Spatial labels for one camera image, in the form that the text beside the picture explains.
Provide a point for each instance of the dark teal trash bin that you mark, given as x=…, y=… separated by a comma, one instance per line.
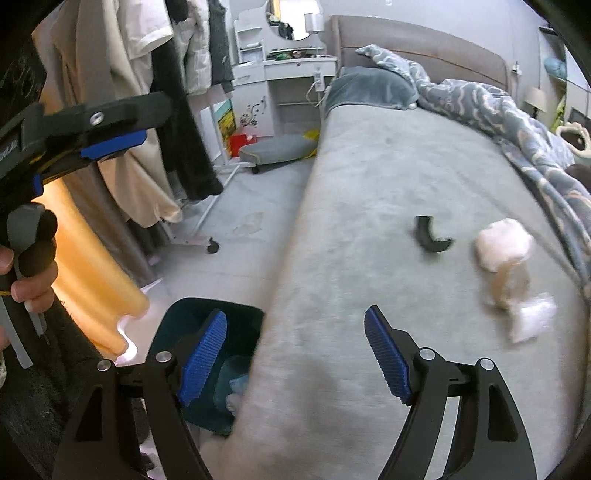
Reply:
x=242, y=327

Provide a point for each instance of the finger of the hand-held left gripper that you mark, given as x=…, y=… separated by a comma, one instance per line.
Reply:
x=120, y=113
x=115, y=143

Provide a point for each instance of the white vanity desk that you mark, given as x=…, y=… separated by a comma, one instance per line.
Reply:
x=286, y=69

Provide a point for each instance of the clutter of cosmetics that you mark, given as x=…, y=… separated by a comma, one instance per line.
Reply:
x=291, y=54

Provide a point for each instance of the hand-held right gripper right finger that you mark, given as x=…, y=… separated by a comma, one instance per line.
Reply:
x=388, y=355

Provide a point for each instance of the dark grey hanging garment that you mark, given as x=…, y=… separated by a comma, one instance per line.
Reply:
x=220, y=46

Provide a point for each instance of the yellow landscape picture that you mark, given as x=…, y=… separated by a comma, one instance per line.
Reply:
x=226, y=124

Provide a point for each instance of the black fuzzy garment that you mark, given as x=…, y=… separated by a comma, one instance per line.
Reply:
x=184, y=138

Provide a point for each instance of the dark grey cushion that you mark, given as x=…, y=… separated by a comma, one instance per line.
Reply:
x=579, y=174

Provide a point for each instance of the white rolled sock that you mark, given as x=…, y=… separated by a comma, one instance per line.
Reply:
x=503, y=242

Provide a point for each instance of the person's left hand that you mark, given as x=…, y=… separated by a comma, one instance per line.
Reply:
x=34, y=288

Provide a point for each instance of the teal plush cushion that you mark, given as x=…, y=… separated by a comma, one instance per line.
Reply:
x=555, y=67

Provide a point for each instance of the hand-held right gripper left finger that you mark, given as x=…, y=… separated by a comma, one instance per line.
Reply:
x=203, y=360

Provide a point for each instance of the cream cat bed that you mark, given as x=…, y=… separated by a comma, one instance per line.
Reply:
x=572, y=138

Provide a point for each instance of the grey cushioned stool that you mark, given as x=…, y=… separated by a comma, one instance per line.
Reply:
x=277, y=150

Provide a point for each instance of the cream hanging garment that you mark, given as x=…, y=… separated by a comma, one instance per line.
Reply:
x=115, y=184

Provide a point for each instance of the grey padded headboard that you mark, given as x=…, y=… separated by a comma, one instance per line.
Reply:
x=415, y=37

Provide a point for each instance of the blue patterned blanket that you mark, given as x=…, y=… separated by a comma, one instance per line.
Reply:
x=485, y=97

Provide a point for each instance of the yellow-green cloth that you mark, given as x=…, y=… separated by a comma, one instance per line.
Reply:
x=559, y=108

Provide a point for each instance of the white puffy jacket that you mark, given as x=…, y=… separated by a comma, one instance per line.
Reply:
x=194, y=50

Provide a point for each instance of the grey-blue plush pillow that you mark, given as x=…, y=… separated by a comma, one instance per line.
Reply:
x=369, y=87

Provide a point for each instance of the black curved plastic piece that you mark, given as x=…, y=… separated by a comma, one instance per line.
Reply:
x=427, y=240

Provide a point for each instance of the person's dark fuzzy clothing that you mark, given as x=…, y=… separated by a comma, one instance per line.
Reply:
x=46, y=406

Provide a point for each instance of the orange soft object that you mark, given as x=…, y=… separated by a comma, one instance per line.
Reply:
x=92, y=277

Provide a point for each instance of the white clothes rack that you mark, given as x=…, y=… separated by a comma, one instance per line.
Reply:
x=207, y=217

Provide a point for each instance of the white table lamp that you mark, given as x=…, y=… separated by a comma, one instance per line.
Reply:
x=535, y=99

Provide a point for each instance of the crumpled clear plastic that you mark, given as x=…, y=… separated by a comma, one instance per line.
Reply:
x=531, y=318

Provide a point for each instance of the yellow plastic bag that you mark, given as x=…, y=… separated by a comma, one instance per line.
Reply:
x=313, y=137

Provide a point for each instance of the oval vanity mirror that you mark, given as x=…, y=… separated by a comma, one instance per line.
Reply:
x=295, y=18

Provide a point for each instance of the white hanging shirt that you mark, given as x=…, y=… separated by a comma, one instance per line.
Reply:
x=147, y=27

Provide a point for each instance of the grey bed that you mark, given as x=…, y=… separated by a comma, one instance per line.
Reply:
x=369, y=184

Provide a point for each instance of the red box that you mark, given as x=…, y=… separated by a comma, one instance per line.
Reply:
x=238, y=145

